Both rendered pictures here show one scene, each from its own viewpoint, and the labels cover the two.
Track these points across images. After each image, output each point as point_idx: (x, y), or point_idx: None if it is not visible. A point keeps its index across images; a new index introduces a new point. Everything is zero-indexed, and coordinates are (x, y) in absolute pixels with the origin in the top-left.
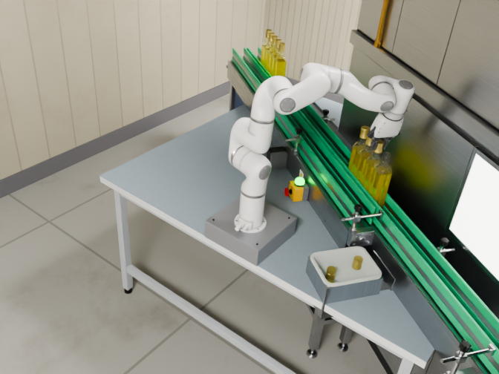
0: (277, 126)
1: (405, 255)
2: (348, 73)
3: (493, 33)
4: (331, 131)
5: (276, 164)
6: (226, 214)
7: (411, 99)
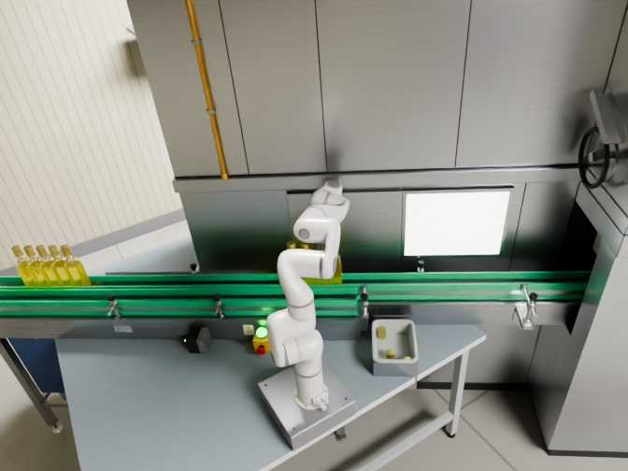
0: (161, 317)
1: (409, 294)
2: (321, 206)
3: (374, 109)
4: (222, 276)
5: (206, 344)
6: (289, 413)
7: (308, 194)
